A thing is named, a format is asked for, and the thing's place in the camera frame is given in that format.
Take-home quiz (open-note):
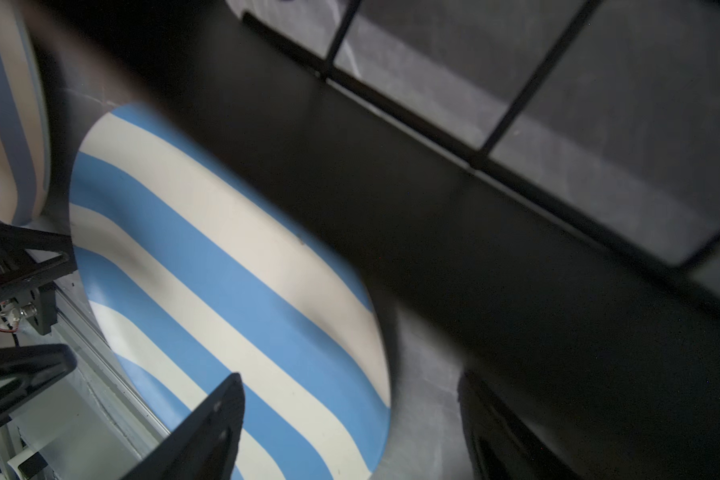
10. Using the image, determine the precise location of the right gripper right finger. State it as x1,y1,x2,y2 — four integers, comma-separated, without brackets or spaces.
458,369,579,479

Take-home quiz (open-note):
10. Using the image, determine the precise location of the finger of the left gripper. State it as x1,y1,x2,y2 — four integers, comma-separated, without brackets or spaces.
0,344,77,427

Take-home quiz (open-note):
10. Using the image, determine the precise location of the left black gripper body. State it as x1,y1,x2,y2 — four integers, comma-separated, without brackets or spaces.
0,221,77,335

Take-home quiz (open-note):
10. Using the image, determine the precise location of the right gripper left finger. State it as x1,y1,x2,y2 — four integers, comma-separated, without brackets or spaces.
124,373,245,480

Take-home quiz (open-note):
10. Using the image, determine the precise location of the blue striped plate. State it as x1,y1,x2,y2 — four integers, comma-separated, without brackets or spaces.
69,104,391,479
0,1,51,226

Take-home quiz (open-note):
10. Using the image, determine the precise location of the black wire dish rack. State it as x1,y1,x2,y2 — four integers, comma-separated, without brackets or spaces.
23,1,720,479

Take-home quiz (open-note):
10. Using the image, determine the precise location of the aluminium front rail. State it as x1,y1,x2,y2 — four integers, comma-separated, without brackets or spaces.
0,286,169,479

